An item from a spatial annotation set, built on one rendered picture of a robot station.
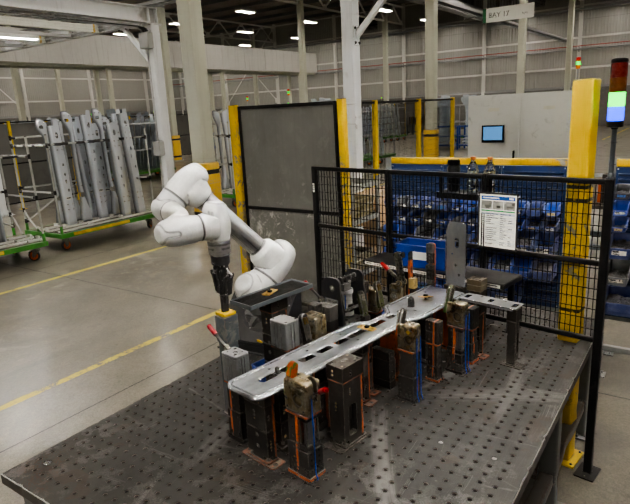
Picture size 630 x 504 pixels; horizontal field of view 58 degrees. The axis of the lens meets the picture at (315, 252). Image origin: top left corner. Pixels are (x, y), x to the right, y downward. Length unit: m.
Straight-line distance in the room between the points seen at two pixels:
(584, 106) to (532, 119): 6.11
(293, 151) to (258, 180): 0.52
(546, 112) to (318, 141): 4.87
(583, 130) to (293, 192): 2.80
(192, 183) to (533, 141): 6.99
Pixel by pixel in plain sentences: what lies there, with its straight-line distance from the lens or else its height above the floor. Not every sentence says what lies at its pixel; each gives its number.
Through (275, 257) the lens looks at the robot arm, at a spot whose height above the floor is 1.21.
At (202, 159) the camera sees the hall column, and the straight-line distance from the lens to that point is 10.12.
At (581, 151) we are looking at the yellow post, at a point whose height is 1.67.
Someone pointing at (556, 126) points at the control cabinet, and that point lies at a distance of 9.01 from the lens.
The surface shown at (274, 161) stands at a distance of 5.16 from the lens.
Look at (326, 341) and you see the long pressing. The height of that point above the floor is 1.00.
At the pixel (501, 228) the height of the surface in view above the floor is 1.26.
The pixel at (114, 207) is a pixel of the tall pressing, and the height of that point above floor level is 0.44.
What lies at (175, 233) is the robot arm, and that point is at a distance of 2.11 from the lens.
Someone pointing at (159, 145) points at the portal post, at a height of 1.50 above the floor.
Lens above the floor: 1.93
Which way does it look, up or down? 14 degrees down
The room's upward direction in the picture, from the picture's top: 3 degrees counter-clockwise
